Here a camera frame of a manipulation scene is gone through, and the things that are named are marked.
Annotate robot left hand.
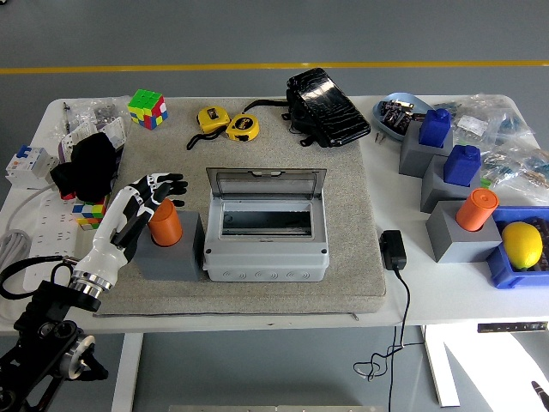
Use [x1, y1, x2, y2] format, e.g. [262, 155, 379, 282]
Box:
[79, 172, 189, 287]

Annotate orange cylinder battery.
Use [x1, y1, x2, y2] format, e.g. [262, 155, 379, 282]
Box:
[455, 187, 500, 233]
[147, 198, 184, 248]

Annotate transparent hinged box lid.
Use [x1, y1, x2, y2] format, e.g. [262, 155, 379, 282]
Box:
[205, 167, 329, 203]

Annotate grey electrical box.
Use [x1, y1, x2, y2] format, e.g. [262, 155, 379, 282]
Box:
[202, 197, 330, 283]

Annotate blue block battery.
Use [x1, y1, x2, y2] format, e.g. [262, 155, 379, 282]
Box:
[418, 107, 453, 149]
[442, 144, 482, 188]

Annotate colourful puzzle cube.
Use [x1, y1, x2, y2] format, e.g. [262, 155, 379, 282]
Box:
[71, 196, 108, 232]
[127, 88, 168, 131]

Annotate white power strip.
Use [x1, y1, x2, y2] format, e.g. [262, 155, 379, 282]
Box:
[21, 188, 82, 293]

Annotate black cloth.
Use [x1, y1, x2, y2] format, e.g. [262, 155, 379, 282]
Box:
[50, 131, 119, 203]

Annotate black table control panel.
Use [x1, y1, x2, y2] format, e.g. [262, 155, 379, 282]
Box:
[476, 320, 549, 334]

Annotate grey holder block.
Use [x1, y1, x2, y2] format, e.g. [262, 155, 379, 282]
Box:
[398, 122, 455, 178]
[425, 199, 504, 264]
[419, 154, 482, 215]
[128, 209, 205, 283]

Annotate white plug packet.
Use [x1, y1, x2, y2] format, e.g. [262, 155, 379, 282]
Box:
[57, 116, 130, 162]

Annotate white circuit breaker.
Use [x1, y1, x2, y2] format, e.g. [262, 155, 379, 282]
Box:
[4, 144, 60, 190]

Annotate white table leg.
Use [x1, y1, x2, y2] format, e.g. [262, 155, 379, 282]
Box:
[422, 324, 461, 408]
[110, 332, 145, 412]

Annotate clear bags of screws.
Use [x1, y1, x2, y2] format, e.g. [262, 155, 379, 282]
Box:
[45, 97, 132, 147]

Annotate blue plastic bin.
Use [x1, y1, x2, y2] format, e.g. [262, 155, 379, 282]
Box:
[486, 205, 549, 291]

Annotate yellow tape measure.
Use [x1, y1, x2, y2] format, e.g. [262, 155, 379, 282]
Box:
[185, 106, 231, 151]
[224, 112, 261, 142]

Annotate yellow lemon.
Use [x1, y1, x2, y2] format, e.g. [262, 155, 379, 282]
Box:
[500, 221, 544, 271]

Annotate grey-brown mat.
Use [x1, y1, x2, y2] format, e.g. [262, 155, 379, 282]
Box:
[84, 96, 387, 318]

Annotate black power adapter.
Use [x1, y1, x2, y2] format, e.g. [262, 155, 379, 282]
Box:
[378, 229, 407, 271]

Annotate black glossy pouch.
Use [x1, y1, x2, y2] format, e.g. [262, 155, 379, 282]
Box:
[246, 67, 372, 149]

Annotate clear bags of components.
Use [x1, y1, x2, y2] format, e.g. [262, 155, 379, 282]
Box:
[432, 94, 549, 190]

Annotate light blue bowl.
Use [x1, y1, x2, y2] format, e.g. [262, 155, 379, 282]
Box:
[371, 92, 434, 142]

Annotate dark small components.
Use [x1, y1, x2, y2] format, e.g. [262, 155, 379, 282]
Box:
[379, 99, 416, 130]

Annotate black adapter cord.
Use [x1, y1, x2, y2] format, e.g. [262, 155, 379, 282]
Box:
[353, 268, 425, 412]

